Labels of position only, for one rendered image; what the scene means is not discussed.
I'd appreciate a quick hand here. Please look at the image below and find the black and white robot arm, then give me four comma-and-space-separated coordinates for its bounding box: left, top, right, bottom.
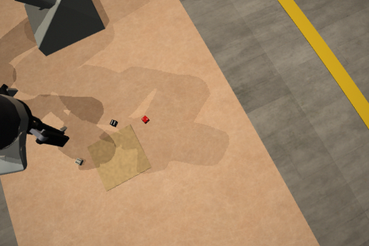
0, 0, 56, 175

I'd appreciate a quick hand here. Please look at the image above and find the tan flat mat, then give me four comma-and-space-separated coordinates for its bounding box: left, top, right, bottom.
87, 125, 151, 191

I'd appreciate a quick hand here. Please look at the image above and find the red die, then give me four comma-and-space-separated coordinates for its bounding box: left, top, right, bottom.
142, 116, 149, 124

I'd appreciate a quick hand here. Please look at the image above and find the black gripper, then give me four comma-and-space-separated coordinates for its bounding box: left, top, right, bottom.
0, 84, 69, 147

